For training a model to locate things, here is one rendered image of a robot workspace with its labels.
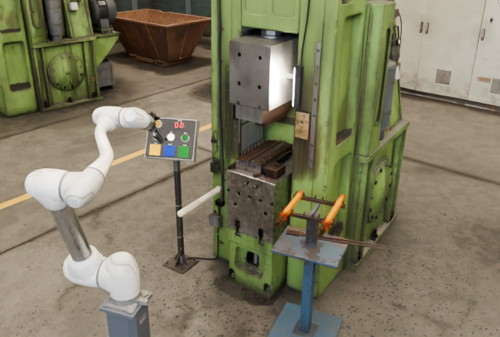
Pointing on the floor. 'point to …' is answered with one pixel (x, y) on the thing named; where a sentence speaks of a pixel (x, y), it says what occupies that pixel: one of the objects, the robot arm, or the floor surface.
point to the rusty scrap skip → (159, 35)
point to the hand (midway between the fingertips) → (161, 129)
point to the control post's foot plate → (180, 263)
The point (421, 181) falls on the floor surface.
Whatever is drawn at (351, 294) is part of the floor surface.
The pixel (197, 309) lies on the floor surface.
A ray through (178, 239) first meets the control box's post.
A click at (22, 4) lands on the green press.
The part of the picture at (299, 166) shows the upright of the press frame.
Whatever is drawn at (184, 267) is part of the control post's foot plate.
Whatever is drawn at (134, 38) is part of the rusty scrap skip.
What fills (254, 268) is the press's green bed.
